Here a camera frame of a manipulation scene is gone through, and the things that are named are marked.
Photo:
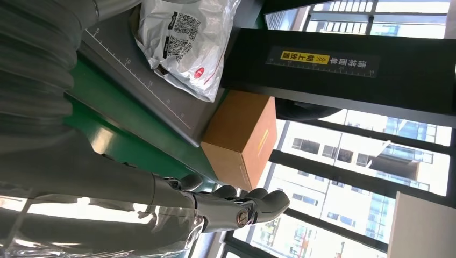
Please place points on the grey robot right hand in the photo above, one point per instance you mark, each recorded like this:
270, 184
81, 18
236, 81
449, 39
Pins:
89, 185

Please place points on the brown cardboard box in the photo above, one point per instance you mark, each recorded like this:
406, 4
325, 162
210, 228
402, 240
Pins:
235, 135

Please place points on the green desk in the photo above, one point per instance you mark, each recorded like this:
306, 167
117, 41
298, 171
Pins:
142, 153

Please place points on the black inbound scanner machine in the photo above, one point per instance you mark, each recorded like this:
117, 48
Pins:
320, 89

